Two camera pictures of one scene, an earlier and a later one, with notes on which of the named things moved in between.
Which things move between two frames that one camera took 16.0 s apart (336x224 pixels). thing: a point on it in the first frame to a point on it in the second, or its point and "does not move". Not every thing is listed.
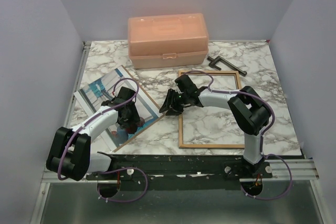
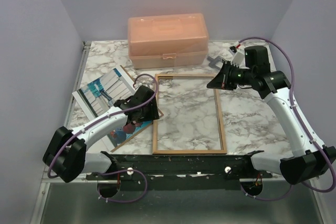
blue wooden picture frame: [180, 138] to [220, 125]
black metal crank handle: [219, 59] does not move
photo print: [106, 88] does not move
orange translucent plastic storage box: [167, 40] does not move
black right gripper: [169, 103] to [221, 80]
